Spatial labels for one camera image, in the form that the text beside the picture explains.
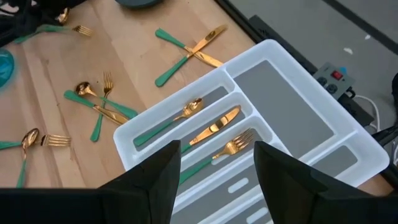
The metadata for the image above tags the white cutlery tray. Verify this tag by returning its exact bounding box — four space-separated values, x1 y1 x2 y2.
113 39 391 224

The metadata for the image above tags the grey power strip red switch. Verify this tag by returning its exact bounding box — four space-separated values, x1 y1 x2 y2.
312 61 356 101

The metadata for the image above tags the dark grey plate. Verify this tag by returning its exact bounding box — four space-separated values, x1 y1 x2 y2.
114 0 165 9

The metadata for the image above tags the white cable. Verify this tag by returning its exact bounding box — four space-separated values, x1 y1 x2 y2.
353 94 382 133

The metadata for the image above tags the gold fork with green handle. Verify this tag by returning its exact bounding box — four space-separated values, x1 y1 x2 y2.
90 71 114 143
178 128 255 187
0 134 72 151
12 24 94 45

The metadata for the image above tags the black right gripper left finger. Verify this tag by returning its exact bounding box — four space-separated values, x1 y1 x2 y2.
99 140 182 224

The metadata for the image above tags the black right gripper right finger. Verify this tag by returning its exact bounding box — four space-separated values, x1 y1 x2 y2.
253 141 336 224

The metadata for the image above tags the teal translucent plastic plate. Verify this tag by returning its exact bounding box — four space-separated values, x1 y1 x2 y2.
0 48 16 90

